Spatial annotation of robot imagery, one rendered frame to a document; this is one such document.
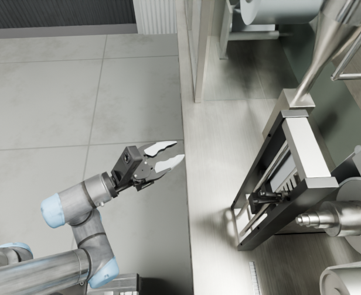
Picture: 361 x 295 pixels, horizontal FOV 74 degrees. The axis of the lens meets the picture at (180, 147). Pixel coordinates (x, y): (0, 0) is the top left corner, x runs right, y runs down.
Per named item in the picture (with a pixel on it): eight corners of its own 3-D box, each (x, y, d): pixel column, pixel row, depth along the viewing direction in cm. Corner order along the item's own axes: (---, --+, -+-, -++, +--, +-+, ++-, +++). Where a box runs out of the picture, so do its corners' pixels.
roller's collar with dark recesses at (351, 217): (314, 208, 50) (331, 196, 44) (343, 206, 50) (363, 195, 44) (326, 240, 46) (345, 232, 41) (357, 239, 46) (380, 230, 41)
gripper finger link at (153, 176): (166, 159, 65) (135, 169, 63) (167, 157, 63) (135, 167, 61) (172, 175, 63) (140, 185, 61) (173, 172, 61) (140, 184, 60)
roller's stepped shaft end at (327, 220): (291, 214, 47) (298, 209, 44) (321, 213, 47) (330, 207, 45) (296, 231, 45) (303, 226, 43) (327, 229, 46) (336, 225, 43)
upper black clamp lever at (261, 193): (255, 191, 45) (260, 188, 44) (278, 194, 46) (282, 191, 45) (257, 198, 44) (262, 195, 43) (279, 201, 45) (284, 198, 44)
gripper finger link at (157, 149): (169, 142, 72) (144, 160, 69) (170, 133, 67) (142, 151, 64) (176, 150, 71) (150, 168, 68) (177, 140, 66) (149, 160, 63)
